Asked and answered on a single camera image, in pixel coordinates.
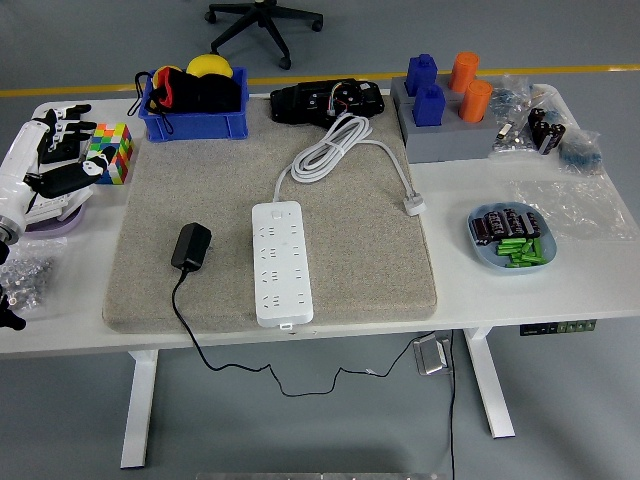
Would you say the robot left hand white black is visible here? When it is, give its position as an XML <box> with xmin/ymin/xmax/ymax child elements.
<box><xmin>0</xmin><ymin>103</ymin><xmax>118</xmax><ymax>236</ymax></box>

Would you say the black power adapter plug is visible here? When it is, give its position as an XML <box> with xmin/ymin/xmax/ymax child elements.
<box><xmin>170</xmin><ymin>222</ymin><xmax>213</xmax><ymax>274</ymax></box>

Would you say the thin black adapter cord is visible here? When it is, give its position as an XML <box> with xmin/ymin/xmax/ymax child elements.
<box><xmin>171</xmin><ymin>269</ymin><xmax>441</xmax><ymax>399</ymax></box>

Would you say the white power strip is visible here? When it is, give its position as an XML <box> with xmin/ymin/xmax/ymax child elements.
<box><xmin>251</xmin><ymin>200</ymin><xmax>315</xmax><ymax>331</ymax></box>

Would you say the purple plate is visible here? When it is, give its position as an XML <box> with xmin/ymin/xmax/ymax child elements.
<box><xmin>23</xmin><ymin>205</ymin><xmax>85</xmax><ymax>236</ymax></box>

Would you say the colourful puzzle cube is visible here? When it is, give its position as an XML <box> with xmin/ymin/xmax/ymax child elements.
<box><xmin>85</xmin><ymin>122</ymin><xmax>135</xmax><ymax>186</ymax></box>

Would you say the clear bag of metal screws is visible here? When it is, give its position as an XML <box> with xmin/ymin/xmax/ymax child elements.
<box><xmin>0</xmin><ymin>237</ymin><xmax>69</xmax><ymax>317</ymax></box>

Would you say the blue plastic bin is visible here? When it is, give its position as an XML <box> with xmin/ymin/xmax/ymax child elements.
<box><xmin>138</xmin><ymin>66</ymin><xmax>250</xmax><ymax>144</ymax></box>

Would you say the white table leg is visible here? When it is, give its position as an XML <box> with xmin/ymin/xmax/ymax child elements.
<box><xmin>119</xmin><ymin>349</ymin><xmax>160</xmax><ymax>470</ymax></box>
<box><xmin>462</xmin><ymin>327</ymin><xmax>516</xmax><ymax>440</ymax></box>

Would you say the black office chair base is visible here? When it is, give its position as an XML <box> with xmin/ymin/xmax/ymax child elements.
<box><xmin>204</xmin><ymin>0</ymin><xmax>325</xmax><ymax>71</ymax></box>

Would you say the grey-brown mat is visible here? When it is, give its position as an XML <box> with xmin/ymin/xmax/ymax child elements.
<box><xmin>102</xmin><ymin>94</ymin><xmax>439</xmax><ymax>336</ymax></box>

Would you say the blue plastic block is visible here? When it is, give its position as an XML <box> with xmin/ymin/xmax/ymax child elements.
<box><xmin>404</xmin><ymin>53</ymin><xmax>439</xmax><ymax>98</ymax></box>
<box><xmin>412</xmin><ymin>83</ymin><xmax>447</xmax><ymax>128</ymax></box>

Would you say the grey block holder base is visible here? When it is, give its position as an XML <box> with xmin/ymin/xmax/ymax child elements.
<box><xmin>390</xmin><ymin>74</ymin><xmax>503</xmax><ymax>165</ymax></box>

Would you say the orange plastic cylinder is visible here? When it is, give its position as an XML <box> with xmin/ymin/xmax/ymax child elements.
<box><xmin>448</xmin><ymin>51</ymin><xmax>480</xmax><ymax>94</ymax></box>
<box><xmin>458</xmin><ymin>79</ymin><xmax>494</xmax><ymax>124</ymax></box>

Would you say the silver metal foot pedal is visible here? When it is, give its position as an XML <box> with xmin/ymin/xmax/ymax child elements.
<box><xmin>412</xmin><ymin>335</ymin><xmax>453</xmax><ymax>376</ymax></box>

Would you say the light blue plate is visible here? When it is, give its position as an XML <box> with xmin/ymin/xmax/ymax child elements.
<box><xmin>467</xmin><ymin>201</ymin><xmax>558</xmax><ymax>275</ymax></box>

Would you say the clear bag of small parts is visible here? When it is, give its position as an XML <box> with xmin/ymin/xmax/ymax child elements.
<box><xmin>487</xmin><ymin>74</ymin><xmax>556</xmax><ymax>157</ymax></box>

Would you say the clear bag of black capacitors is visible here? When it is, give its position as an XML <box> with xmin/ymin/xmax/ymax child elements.
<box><xmin>527</xmin><ymin>107</ymin><xmax>569</xmax><ymax>156</ymax></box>

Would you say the empty clear plastic bag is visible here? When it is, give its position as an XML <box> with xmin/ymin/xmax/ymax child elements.
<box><xmin>504</xmin><ymin>177</ymin><xmax>626</xmax><ymax>241</ymax></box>

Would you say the clear bag of blue parts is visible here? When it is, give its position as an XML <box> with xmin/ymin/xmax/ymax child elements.
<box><xmin>557</xmin><ymin>128</ymin><xmax>604</xmax><ymax>176</ymax></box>

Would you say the black table control panel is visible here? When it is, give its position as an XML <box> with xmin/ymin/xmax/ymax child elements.
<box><xmin>518</xmin><ymin>319</ymin><xmax>598</xmax><ymax>337</ymax></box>

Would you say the white wall socket panel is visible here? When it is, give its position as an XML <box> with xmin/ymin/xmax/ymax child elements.
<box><xmin>24</xmin><ymin>197</ymin><xmax>71</xmax><ymax>224</ymax></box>

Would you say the white switch panel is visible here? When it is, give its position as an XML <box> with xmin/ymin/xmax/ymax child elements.
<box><xmin>59</xmin><ymin>187</ymin><xmax>94</xmax><ymax>221</ymax></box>

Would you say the black drawstring pouch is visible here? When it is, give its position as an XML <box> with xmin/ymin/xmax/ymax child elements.
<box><xmin>133</xmin><ymin>71</ymin><xmax>241</xmax><ymax>134</ymax></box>

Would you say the black electronic device with wires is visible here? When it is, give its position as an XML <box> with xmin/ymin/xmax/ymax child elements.
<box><xmin>270</xmin><ymin>78</ymin><xmax>386</xmax><ymax>125</ymax></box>

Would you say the white coiled power strip cord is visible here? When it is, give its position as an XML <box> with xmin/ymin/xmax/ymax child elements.
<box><xmin>272</xmin><ymin>112</ymin><xmax>427</xmax><ymax>217</ymax></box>

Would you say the black hanging power cable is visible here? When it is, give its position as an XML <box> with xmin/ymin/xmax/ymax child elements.
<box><xmin>448</xmin><ymin>329</ymin><xmax>457</xmax><ymax>480</ymax></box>

